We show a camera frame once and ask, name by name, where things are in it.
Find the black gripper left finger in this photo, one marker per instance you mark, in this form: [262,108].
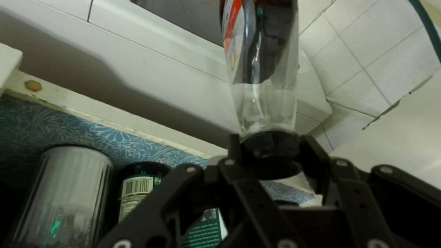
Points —
[163,219]

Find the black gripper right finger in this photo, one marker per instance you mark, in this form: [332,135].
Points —
[385,207]

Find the clear plastic container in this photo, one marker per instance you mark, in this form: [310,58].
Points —
[261,44]

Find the green labelled spice bottle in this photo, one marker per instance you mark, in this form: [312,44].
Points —
[135,182]

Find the clear glass jar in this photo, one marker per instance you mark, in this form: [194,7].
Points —
[66,200]

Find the white microwave oven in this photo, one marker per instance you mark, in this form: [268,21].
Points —
[160,60]

